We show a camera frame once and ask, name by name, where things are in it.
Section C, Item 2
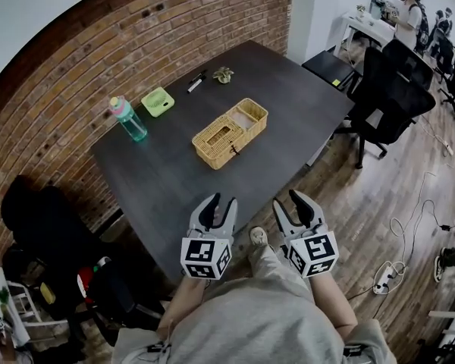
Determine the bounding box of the person's right forearm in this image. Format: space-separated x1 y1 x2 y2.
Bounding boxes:
309 273 359 328

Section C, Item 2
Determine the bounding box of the black side cabinet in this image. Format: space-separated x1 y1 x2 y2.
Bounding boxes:
301 49 359 90

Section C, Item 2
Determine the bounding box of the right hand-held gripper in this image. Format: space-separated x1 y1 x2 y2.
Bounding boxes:
271 190 340 279

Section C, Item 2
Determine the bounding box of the small potted succulent plant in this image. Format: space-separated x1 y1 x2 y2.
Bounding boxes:
212 66 235 85

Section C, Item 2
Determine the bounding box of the black mesh office chair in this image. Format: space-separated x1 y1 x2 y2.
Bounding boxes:
382 38 433 90
333 46 437 169

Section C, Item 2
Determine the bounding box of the person's light trouser leg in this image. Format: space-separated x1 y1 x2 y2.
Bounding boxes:
246 240 312 299

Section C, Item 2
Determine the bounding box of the white side table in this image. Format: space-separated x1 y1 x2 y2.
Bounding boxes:
0 269 31 348

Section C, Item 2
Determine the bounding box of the person's left forearm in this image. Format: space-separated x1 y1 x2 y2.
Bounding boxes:
157 277 206 335

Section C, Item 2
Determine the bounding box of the person's grey shirt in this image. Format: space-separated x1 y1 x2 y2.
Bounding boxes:
113 277 394 364

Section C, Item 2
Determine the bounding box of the wicker basket box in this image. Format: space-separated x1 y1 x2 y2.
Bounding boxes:
191 97 269 171

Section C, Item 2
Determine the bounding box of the person's beige shoe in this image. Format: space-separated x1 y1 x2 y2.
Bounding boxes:
249 225 268 246

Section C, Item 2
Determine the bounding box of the teal water bottle pink lid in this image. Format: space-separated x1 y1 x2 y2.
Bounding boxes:
109 96 149 143

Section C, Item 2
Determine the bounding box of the black high-back office chair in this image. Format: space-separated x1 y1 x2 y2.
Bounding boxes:
0 174 164 347

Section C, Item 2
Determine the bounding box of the red and white soft object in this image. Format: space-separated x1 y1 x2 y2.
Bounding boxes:
75 256 113 299

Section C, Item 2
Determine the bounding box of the green portable fan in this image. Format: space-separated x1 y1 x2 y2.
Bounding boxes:
141 87 175 118

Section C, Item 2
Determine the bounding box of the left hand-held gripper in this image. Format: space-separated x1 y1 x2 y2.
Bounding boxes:
180 193 239 281

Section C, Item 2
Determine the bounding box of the white desk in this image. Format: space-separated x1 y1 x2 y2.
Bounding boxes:
333 11 397 56

